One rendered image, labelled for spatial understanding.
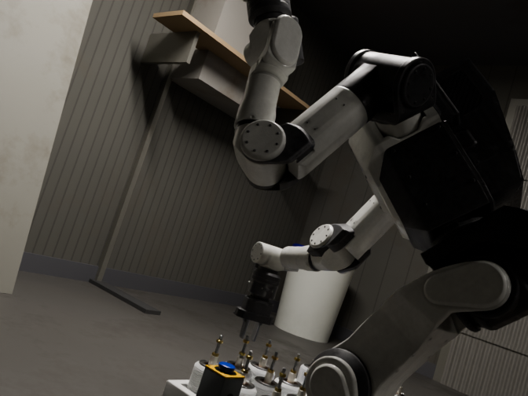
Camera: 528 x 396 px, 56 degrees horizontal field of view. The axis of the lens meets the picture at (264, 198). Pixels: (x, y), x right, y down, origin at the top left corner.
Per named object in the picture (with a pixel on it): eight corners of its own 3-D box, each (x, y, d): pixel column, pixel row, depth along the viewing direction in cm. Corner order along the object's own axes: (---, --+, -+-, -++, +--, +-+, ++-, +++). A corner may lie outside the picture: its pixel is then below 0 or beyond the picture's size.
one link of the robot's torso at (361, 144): (546, 225, 110) (463, 111, 128) (564, 152, 81) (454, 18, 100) (420, 283, 115) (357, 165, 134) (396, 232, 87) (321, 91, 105)
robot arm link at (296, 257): (298, 276, 146) (345, 280, 131) (275, 256, 142) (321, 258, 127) (313, 247, 151) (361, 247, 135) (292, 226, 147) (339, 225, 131)
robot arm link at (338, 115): (278, 213, 92) (362, 140, 97) (276, 181, 80) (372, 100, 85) (236, 173, 95) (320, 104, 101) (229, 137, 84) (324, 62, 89)
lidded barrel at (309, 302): (346, 346, 443) (369, 267, 450) (309, 343, 397) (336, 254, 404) (293, 324, 482) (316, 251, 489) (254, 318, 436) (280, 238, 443)
